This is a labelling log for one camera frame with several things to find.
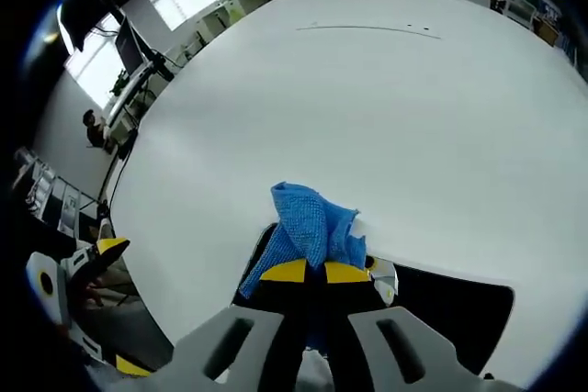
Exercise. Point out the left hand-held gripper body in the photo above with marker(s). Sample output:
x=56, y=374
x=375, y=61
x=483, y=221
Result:
x=46, y=282

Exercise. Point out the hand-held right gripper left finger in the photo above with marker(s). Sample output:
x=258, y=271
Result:
x=229, y=355

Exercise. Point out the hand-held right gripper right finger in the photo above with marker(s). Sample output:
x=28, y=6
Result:
x=367, y=364

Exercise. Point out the blue cleaning cloth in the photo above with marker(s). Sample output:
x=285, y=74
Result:
x=298, y=222

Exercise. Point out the shelf with papers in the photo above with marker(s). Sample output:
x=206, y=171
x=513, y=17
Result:
x=55, y=194

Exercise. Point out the black computer monitor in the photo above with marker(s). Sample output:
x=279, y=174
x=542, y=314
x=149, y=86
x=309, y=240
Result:
x=128, y=45

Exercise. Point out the thin white strip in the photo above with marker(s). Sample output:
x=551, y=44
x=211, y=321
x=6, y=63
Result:
x=367, y=28

